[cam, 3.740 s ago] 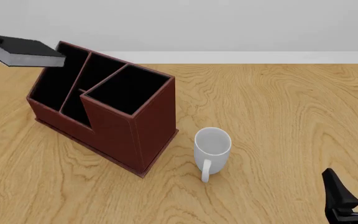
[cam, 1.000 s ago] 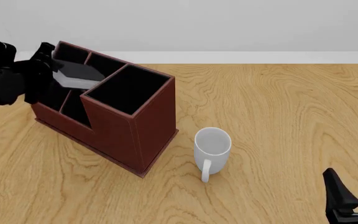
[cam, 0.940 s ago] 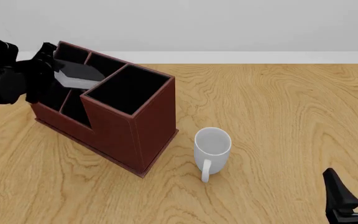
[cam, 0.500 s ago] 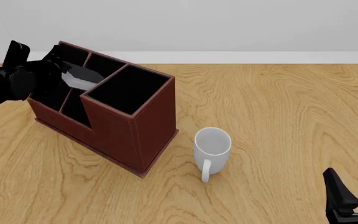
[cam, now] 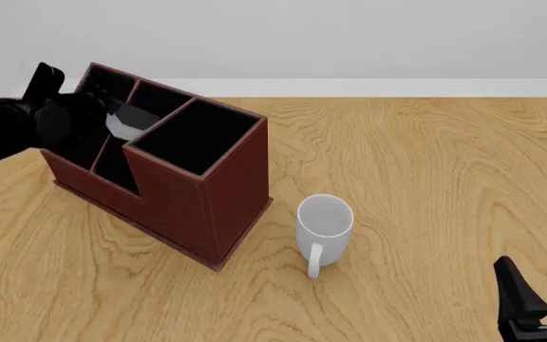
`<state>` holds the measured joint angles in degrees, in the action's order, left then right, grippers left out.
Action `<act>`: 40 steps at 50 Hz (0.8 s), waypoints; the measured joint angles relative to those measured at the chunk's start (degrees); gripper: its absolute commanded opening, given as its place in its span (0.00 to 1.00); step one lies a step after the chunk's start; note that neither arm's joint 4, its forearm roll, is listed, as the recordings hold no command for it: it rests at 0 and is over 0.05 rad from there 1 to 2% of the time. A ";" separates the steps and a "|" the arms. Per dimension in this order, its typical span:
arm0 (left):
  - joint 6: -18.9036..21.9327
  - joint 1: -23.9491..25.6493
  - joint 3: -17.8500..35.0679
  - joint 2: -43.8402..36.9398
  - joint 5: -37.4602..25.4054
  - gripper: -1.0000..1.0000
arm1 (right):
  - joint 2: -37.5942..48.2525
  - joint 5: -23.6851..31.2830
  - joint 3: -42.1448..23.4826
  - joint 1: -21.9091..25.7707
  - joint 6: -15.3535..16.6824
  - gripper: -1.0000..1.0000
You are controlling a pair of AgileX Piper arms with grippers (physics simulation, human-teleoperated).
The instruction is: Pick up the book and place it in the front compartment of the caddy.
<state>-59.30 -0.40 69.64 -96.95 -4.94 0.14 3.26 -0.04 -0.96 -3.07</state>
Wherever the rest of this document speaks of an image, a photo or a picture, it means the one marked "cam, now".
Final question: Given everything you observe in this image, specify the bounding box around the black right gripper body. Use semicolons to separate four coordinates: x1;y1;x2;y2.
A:
498;317;547;342

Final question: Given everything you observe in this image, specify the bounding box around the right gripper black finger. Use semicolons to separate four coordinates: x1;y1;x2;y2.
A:
493;255;547;327

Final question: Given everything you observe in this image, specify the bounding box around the red-brown desk caddy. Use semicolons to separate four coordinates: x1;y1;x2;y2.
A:
40;62;274;274

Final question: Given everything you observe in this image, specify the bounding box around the white and grey book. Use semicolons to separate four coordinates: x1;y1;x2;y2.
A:
105;103;161;143

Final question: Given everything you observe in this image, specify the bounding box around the white mug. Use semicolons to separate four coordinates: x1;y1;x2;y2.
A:
295;194;355;280

